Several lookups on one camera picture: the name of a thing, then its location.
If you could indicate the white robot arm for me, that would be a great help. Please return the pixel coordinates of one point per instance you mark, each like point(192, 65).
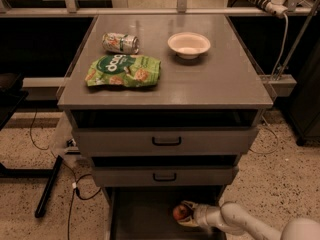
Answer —
point(233, 219)

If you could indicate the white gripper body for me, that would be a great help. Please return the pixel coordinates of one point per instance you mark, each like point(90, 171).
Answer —
point(201, 214)

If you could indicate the top grey drawer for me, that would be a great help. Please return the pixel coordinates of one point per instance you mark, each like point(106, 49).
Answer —
point(163, 132)

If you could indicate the middle grey drawer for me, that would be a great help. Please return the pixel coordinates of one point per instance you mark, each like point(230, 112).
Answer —
point(147, 171)

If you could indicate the black table leg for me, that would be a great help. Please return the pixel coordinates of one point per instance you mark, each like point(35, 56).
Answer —
point(41, 208)

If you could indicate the crushed soda can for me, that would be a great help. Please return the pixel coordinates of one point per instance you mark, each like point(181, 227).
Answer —
point(120, 43)

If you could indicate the black desk left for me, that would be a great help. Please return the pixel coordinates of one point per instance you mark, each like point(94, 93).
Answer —
point(11, 95)

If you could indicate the grey drawer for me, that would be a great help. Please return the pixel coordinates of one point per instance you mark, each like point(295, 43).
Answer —
point(147, 171)
point(163, 132)
point(146, 213)

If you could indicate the green chip bag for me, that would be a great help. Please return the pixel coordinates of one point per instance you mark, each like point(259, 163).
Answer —
point(131, 71)

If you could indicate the bottom grey drawer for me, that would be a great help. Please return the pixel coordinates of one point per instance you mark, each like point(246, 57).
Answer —
point(146, 213)

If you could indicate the grey drawer cabinet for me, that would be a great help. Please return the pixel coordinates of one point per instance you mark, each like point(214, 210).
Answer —
point(221, 79)

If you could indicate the white paper bowl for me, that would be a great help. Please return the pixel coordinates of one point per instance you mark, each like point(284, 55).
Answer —
point(189, 45)

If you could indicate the red apple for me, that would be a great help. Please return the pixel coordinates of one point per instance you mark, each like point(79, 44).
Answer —
point(181, 212)

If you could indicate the metal rail frame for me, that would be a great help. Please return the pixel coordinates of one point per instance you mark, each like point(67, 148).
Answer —
point(133, 0)

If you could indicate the white striped handle device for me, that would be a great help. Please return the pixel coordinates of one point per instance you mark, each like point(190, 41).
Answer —
point(273, 7)

